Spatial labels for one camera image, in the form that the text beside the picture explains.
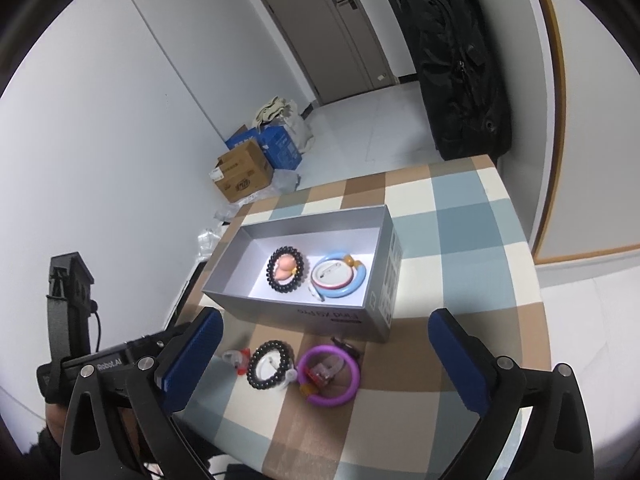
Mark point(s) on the white fabric bag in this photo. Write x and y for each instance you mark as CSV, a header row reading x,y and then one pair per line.
x,y
282,112

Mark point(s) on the person's left hand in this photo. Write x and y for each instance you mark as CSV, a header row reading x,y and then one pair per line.
x,y
53,435

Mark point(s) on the grey door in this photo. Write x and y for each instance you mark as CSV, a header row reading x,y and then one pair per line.
x,y
335,45

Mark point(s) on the blue cardboard box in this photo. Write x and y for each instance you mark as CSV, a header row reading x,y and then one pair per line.
x,y
276,143

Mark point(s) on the black hanging coat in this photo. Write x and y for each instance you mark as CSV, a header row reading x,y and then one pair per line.
x,y
460,77

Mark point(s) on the brown cardboard box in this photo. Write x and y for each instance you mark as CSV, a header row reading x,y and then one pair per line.
x,y
242,171

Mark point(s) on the grey cardboard box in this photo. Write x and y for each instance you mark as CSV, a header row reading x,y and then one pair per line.
x,y
330,274

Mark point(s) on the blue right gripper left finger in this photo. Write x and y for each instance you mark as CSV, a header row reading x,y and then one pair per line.
x,y
184,360

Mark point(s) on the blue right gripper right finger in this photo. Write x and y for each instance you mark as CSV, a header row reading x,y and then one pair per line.
x,y
464,358

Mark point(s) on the white plastic wrap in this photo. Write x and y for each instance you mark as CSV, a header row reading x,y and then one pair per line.
x,y
283,182

